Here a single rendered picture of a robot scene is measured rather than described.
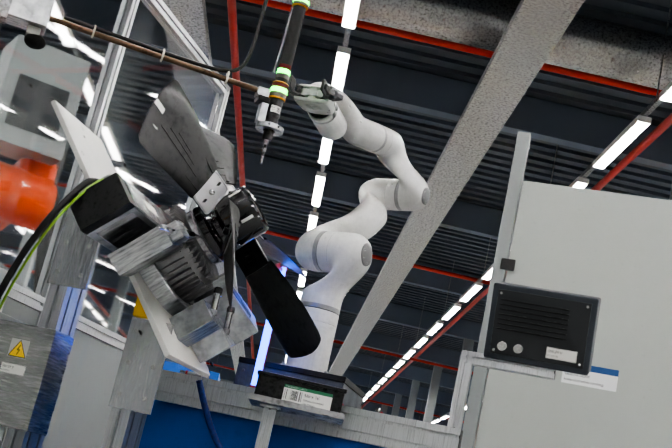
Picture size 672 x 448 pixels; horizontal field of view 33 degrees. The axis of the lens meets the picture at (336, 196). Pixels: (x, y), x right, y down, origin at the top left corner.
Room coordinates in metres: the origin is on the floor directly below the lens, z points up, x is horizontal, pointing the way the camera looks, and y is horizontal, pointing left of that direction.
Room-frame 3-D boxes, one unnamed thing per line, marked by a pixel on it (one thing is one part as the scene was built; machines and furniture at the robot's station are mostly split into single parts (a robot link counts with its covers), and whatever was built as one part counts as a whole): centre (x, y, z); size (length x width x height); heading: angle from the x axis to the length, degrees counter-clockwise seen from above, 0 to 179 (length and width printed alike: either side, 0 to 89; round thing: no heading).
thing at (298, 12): (2.65, 0.20, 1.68); 0.03 x 0.03 x 0.21
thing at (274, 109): (2.65, 0.20, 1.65); 0.04 x 0.04 x 0.46
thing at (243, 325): (2.70, 0.21, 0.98); 0.20 x 0.16 x 0.20; 73
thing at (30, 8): (2.45, 0.79, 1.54); 0.10 x 0.07 x 0.08; 108
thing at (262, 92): (2.64, 0.21, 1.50); 0.09 x 0.07 x 0.10; 108
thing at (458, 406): (2.84, -0.42, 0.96); 0.03 x 0.03 x 0.20; 73
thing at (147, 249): (2.34, 0.36, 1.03); 0.15 x 0.10 x 0.14; 73
